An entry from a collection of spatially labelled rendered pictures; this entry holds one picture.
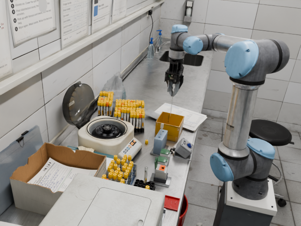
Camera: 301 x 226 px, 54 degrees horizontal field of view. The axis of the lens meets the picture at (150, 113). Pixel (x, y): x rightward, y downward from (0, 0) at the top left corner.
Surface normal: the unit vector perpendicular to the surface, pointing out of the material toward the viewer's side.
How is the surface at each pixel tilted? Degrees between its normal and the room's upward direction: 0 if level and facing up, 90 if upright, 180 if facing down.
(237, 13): 90
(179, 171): 0
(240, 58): 83
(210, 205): 0
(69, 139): 0
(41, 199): 91
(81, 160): 91
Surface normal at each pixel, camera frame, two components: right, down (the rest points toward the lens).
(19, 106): 0.97, 0.18
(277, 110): -0.25, 0.44
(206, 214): 0.07, -0.88
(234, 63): -0.90, 0.03
